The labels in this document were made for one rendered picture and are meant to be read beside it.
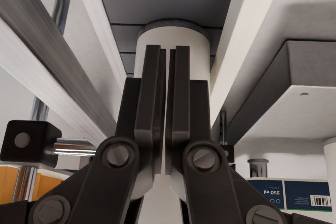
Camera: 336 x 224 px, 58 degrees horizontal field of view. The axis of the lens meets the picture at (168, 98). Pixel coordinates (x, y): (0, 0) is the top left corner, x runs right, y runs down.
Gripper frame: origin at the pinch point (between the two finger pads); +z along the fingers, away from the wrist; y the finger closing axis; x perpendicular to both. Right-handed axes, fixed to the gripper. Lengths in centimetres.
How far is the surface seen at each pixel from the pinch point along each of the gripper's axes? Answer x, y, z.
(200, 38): -3.6, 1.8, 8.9
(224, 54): -2.1, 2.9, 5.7
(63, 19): -5.9, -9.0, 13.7
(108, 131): -3.9, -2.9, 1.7
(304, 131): -26.7, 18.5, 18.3
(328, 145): -30.6, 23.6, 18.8
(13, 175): -168, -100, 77
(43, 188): -213, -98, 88
